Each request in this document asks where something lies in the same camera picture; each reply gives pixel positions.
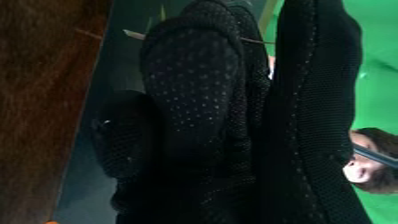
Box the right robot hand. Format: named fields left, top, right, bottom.
left=89, top=0, right=373, bottom=224

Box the person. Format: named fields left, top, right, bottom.
left=341, top=127, right=398, bottom=195

